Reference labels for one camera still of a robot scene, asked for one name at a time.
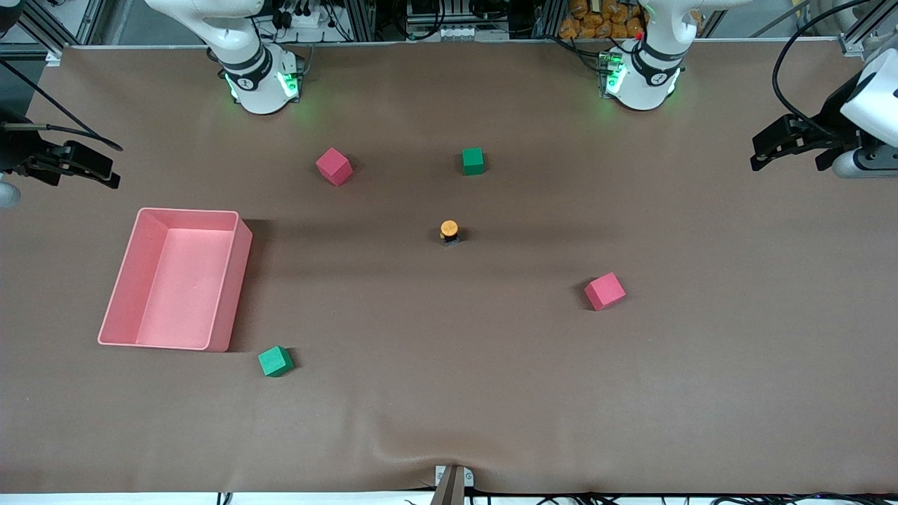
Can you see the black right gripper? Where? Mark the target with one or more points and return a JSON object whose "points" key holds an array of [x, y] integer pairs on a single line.
{"points": [[15, 150]]}

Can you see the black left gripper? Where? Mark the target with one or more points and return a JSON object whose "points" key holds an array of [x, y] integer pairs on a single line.
{"points": [[831, 116]]}

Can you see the pink plastic bin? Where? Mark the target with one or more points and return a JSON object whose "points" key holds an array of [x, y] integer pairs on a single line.
{"points": [[175, 301]]}

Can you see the pile of orange items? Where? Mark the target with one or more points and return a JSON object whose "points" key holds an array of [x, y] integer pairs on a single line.
{"points": [[603, 21]]}

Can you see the pink foam cube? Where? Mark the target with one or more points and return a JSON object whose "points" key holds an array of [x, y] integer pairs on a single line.
{"points": [[604, 291], [333, 166]]}

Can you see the white power strip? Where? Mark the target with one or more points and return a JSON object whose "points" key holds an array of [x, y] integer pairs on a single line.
{"points": [[303, 17]]}

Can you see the green foam cube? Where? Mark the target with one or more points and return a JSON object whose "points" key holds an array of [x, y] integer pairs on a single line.
{"points": [[275, 361], [472, 161]]}

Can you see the white terminal strip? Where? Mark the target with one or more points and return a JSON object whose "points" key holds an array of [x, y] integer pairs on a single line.
{"points": [[459, 32]]}

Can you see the black electronics box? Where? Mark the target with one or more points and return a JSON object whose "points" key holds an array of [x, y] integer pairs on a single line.
{"points": [[449, 10]]}

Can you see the large table cover mat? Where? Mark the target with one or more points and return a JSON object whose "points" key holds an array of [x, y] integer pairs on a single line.
{"points": [[449, 365]]}

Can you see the brown flat bar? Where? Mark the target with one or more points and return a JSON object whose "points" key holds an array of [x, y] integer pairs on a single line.
{"points": [[449, 491]]}

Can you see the aluminium frame profile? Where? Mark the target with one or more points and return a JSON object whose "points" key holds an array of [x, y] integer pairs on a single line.
{"points": [[361, 17], [870, 31], [548, 17], [43, 31]]}

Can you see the grey metal table bracket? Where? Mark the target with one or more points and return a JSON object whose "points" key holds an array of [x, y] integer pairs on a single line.
{"points": [[468, 477]]}

